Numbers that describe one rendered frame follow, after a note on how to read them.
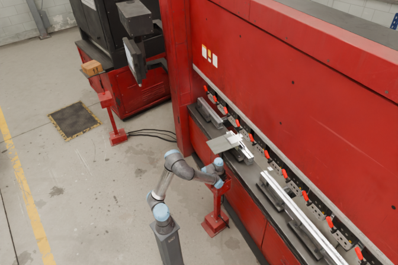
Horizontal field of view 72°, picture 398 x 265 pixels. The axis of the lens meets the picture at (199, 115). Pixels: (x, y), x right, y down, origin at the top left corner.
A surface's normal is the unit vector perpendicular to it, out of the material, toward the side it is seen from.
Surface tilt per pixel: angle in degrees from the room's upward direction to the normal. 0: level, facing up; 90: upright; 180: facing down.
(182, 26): 90
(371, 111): 90
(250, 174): 0
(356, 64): 90
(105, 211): 0
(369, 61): 90
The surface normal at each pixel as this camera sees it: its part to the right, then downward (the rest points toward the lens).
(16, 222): -0.04, -0.77
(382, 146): -0.90, 0.30
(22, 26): 0.62, 0.48
